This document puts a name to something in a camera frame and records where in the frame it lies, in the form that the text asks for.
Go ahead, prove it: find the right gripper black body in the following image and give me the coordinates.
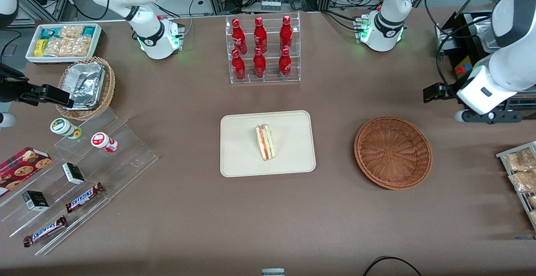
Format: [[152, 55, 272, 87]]
[[0, 64, 30, 103]]

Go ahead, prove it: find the triangle sandwich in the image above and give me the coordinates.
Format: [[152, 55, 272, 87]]
[[255, 123, 276, 162]]

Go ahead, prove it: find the aluminium foil tray stack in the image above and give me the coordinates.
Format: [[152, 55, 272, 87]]
[[63, 62, 106, 110]]

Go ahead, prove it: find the light wicker basket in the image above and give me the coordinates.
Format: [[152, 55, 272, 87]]
[[56, 57, 116, 121]]

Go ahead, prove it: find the brown wicker basket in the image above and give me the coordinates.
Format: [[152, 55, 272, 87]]
[[354, 116, 433, 191]]

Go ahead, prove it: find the cream plastic tray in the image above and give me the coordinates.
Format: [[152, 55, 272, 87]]
[[220, 110, 316, 178]]

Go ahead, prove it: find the black food warmer machine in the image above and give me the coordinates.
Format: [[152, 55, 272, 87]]
[[435, 0, 536, 124]]

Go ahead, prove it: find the green sunflower yogurt cup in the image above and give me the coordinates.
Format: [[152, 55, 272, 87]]
[[50, 118, 82, 139]]

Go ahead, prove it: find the white snack crate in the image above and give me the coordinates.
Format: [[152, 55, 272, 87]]
[[25, 23, 103, 65]]

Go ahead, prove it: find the clear bag of crackers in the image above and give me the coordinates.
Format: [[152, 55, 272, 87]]
[[44, 37, 70, 57], [59, 25, 84, 39], [67, 36, 92, 57]]

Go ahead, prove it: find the steel food pan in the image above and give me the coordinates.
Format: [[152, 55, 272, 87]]
[[473, 15, 503, 54]]

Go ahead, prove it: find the red strawberry yogurt cup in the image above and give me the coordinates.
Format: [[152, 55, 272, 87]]
[[91, 132, 119, 153]]

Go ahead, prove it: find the red tartan cookie box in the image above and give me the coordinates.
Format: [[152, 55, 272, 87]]
[[0, 147, 52, 197]]

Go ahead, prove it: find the grey metal snack rack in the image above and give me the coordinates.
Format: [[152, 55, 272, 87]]
[[496, 141, 536, 230]]

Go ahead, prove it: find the black box with white label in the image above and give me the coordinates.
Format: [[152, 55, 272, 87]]
[[62, 163, 85, 185]]

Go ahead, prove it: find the clear acrylic stepped stand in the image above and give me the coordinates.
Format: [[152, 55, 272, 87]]
[[0, 106, 159, 256]]

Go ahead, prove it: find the black box with gold lettering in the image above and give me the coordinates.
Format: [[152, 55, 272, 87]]
[[22, 191, 49, 212]]

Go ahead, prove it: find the Snickers chocolate bar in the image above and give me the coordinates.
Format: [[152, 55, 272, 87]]
[[23, 216, 68, 248], [65, 182, 105, 214]]

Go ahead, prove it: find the clear acrylic bottle rack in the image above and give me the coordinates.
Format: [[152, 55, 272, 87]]
[[225, 12, 301, 85]]

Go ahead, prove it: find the red cola bottle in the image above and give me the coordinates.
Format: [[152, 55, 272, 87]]
[[279, 15, 293, 52], [278, 48, 292, 80], [232, 49, 247, 81], [253, 16, 268, 54], [253, 47, 267, 79], [232, 18, 248, 55]]

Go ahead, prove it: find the black cable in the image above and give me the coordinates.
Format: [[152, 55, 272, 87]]
[[362, 256, 423, 276]]

